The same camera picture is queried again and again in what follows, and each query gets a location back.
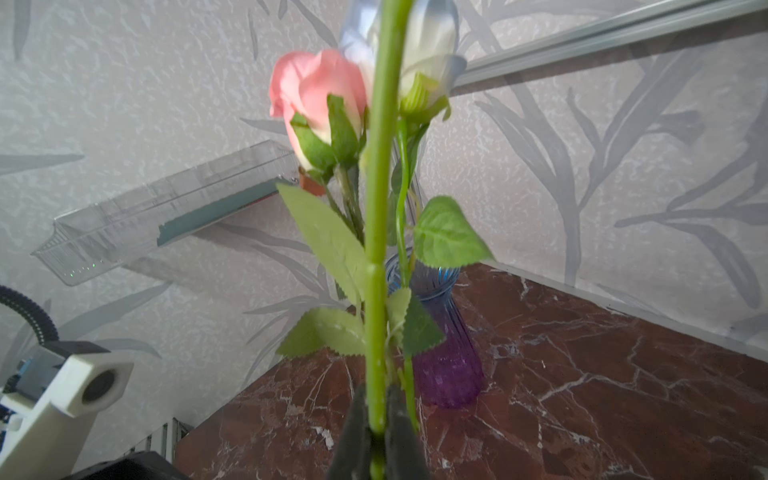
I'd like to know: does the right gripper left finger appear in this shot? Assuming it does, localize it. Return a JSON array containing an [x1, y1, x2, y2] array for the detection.
[[326, 383, 371, 480]]

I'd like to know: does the blue purple glass vase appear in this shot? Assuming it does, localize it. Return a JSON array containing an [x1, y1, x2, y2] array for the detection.
[[386, 172, 491, 408]]

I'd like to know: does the pink rose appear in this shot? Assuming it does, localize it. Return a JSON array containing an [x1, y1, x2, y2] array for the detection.
[[268, 49, 368, 301]]

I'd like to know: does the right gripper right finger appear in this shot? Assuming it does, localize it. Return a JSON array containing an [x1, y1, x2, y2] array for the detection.
[[385, 384, 429, 480]]

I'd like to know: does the cream peach rose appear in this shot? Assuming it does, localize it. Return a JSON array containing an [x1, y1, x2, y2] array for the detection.
[[269, 1, 428, 479]]

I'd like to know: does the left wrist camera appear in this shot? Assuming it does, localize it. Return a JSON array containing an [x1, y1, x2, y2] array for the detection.
[[1, 341, 134, 479]]

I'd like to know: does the white blue rose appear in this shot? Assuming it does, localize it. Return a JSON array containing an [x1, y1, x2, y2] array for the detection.
[[340, 1, 467, 429]]

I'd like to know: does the aluminium frame rail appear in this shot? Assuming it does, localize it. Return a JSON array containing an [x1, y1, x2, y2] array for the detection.
[[451, 1, 767, 95]]

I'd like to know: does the clear plastic wall tray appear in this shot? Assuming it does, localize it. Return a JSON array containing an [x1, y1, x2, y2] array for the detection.
[[32, 140, 298, 286]]

